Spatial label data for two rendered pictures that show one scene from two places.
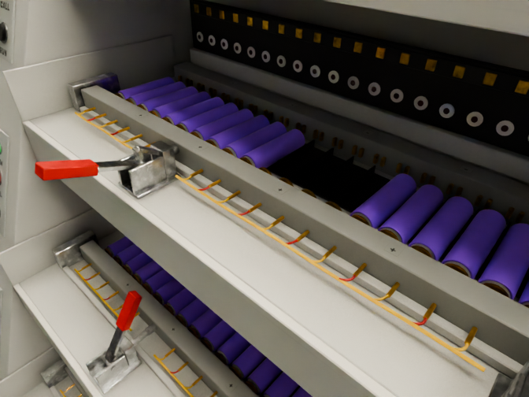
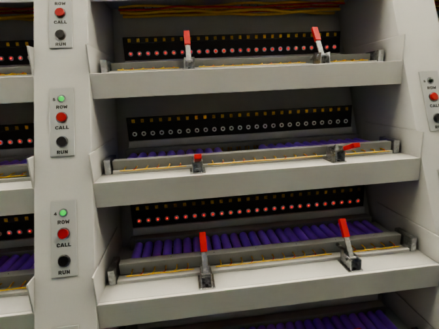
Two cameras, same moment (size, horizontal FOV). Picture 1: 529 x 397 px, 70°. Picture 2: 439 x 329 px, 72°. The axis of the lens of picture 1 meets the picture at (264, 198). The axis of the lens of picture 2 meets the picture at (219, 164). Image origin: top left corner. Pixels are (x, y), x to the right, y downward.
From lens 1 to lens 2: 0.48 m
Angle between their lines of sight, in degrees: 48
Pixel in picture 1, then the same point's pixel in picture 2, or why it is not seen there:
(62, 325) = (157, 292)
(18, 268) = (98, 289)
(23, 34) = (87, 136)
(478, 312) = (312, 147)
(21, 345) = not seen: outside the picture
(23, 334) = not seen: outside the picture
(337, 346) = (300, 166)
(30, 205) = (96, 239)
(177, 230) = (232, 171)
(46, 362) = not seen: outside the picture
